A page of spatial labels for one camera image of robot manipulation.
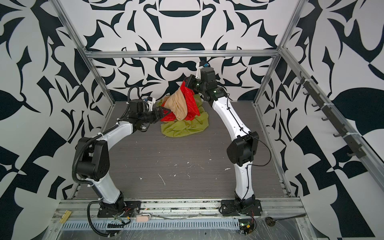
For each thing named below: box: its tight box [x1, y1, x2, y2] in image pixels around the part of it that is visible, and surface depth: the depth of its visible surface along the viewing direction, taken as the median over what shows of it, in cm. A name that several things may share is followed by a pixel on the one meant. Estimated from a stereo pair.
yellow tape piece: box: [59, 210, 72, 224], surface depth 73 cm
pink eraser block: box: [136, 216, 149, 222], surface depth 71 cm
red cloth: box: [160, 80, 200, 122], surface depth 91 cm
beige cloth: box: [163, 88, 188, 121], surface depth 93 cm
